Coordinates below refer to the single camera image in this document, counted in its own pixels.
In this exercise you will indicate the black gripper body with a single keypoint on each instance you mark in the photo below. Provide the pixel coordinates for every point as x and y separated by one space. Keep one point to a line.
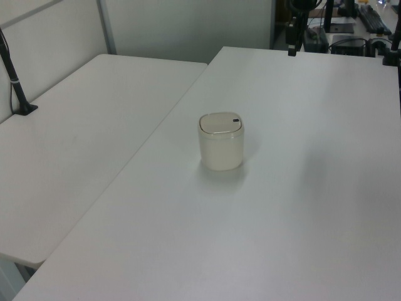
291 31

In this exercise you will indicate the black clamp stand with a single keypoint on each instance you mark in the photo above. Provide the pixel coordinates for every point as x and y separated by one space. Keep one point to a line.
392 53

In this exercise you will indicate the black keyboard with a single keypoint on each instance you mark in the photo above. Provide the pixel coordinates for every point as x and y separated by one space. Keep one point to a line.
374 20

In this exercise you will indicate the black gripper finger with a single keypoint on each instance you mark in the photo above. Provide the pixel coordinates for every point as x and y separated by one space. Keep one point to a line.
299 45
292 51

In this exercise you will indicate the black electronics box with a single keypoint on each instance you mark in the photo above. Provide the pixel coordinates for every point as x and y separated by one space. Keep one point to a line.
348 44

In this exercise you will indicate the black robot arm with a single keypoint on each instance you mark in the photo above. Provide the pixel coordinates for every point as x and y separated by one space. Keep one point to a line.
302 6

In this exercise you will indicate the cream trash bin lid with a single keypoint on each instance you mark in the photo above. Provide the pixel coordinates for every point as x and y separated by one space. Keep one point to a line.
220 123

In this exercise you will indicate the black desk mat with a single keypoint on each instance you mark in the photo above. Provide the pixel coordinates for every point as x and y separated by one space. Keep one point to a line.
342 28

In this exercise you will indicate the black camera stand pole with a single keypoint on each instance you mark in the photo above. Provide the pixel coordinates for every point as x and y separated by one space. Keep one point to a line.
15 83

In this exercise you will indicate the grey metal partition post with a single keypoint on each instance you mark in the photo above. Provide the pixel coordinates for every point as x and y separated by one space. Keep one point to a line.
106 26

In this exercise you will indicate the black monitor stand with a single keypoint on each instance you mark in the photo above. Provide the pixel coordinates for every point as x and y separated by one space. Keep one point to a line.
329 14

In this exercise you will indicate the cream plastic trash bin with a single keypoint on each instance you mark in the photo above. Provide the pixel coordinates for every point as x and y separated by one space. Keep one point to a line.
221 152

